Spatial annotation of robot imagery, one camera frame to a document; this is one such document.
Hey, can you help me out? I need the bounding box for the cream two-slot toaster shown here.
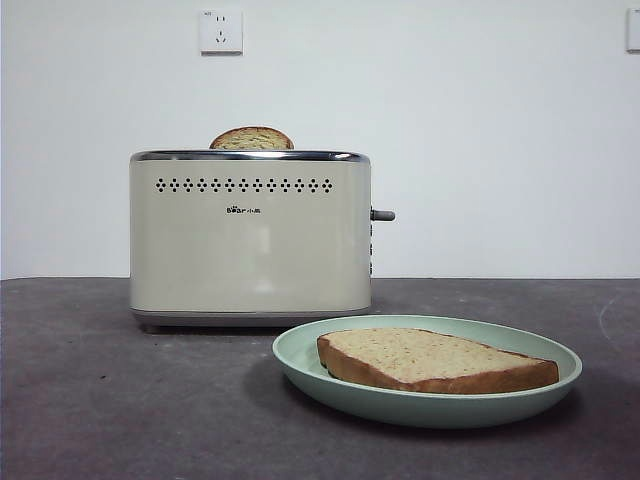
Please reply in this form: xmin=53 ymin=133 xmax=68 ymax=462
xmin=129 ymin=149 xmax=374 ymax=333

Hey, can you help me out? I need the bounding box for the pale green round plate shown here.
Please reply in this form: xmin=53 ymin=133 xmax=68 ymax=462
xmin=271 ymin=314 xmax=584 ymax=430

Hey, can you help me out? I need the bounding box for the white wall socket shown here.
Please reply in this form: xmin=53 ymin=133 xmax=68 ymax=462
xmin=200 ymin=8 xmax=245 ymax=57

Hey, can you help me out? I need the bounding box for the large brown-crust bread slice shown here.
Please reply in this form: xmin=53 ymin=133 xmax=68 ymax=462
xmin=316 ymin=327 xmax=561 ymax=395

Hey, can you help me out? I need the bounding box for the small brown-crust bread slice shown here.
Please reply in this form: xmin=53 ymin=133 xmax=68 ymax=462
xmin=209 ymin=126 xmax=295 ymax=151

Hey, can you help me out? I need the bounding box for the white wall switch plate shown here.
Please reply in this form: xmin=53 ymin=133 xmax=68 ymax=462
xmin=626 ymin=7 xmax=640 ymax=54

